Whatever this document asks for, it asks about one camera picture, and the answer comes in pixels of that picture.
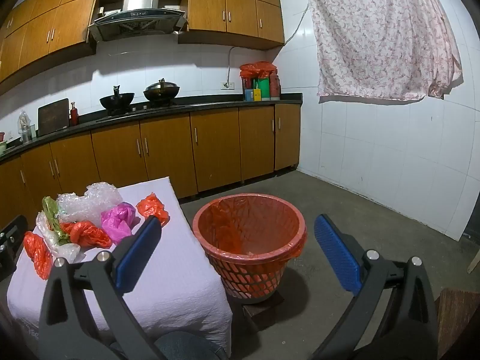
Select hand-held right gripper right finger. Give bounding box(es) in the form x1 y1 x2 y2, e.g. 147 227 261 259
307 214 439 360

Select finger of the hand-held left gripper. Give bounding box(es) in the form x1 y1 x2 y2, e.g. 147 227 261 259
0 215 29 282

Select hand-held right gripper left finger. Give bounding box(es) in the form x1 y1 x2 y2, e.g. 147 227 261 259
37 215 166 360

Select large red plastic bag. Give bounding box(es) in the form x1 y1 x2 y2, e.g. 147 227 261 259
60 221 113 249

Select clear bubble wrap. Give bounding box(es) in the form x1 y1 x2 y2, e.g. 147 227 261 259
57 182 124 229

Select red plastic mesh bin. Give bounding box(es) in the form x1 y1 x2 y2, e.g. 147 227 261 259
192 194 307 304

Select crumpled red plastic bag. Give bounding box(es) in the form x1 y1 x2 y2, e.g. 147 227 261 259
23 231 53 281

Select pink plastic bag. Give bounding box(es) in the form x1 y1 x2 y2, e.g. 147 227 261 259
100 202 137 244

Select white tablecloth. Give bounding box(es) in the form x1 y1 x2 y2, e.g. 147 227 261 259
7 177 233 357

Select green plastic bag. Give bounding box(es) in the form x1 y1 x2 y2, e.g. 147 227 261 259
41 196 70 244

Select small red plastic bag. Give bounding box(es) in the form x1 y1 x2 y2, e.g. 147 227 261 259
136 193 170 227

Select white translucent plastic bag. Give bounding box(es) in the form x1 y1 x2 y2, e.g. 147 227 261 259
35 212 86 264

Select dark wooden block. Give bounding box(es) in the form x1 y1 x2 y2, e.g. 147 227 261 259
242 292 286 331

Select glass jar with bag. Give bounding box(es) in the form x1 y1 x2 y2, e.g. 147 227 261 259
18 110 36 143

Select dark cutting board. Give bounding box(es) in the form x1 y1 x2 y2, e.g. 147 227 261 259
37 98 70 136

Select wooden lower cabinets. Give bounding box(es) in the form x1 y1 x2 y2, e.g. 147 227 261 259
0 103 301 229

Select wooden cabinets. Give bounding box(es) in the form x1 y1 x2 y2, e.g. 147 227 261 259
0 0 285 83
0 103 301 229

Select pale wooden stick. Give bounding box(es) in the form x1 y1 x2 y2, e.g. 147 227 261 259
467 247 480 274

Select black gas stove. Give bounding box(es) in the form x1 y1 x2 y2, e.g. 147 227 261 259
95 99 186 122

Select black wok with lid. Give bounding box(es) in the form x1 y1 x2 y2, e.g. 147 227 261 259
143 79 181 106

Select black kitchen countertop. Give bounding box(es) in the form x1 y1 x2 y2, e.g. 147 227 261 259
0 93 303 164

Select red bag over bottles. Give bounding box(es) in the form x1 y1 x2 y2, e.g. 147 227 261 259
240 61 277 79

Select floral hanging cloth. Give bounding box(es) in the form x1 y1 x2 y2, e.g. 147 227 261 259
303 0 463 102

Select wooden upper cabinets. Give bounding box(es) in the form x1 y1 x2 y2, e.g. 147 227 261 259
0 0 285 83

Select white cable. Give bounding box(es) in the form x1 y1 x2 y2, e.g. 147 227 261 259
225 4 311 85

